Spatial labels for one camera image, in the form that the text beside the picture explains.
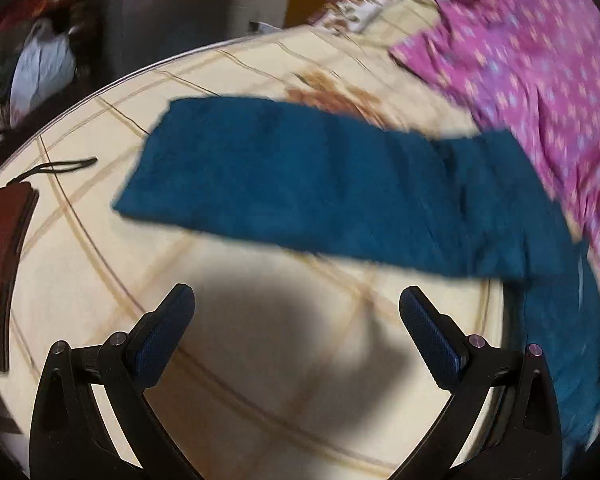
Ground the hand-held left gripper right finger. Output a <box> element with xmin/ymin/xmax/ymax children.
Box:
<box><xmin>390</xmin><ymin>286</ymin><xmax>563</xmax><ymax>480</ymax></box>

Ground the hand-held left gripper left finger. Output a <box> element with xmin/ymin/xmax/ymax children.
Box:
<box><xmin>28</xmin><ymin>283</ymin><xmax>203</xmax><ymax>480</ymax></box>

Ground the teal quilted jacket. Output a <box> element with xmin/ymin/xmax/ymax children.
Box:
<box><xmin>111</xmin><ymin>97</ymin><xmax>600</xmax><ymax>453</ymax></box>

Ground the pile of dark clothes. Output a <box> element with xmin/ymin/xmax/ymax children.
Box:
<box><xmin>0</xmin><ymin>0</ymin><xmax>101</xmax><ymax>131</ymax></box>

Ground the cream checked rose bedsheet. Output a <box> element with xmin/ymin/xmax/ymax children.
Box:
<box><xmin>0</xmin><ymin>0</ymin><xmax>531</xmax><ymax>480</ymax></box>

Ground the purple floral cloth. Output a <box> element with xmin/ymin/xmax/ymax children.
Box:
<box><xmin>389</xmin><ymin>0</ymin><xmax>600</xmax><ymax>271</ymax></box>

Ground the white plastic bag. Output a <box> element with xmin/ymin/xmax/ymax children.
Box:
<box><xmin>10</xmin><ymin>22</ymin><xmax>78</xmax><ymax>117</ymax></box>

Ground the floral pillow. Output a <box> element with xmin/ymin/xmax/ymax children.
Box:
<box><xmin>312</xmin><ymin>0</ymin><xmax>431</xmax><ymax>36</ymax></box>

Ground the grey wardrobe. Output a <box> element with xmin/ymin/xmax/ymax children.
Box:
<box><xmin>92</xmin><ymin>0</ymin><xmax>293</xmax><ymax>83</ymax></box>

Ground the dark red pouch with strap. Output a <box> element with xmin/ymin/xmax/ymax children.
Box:
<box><xmin>0</xmin><ymin>156</ymin><xmax>99</xmax><ymax>373</ymax></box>

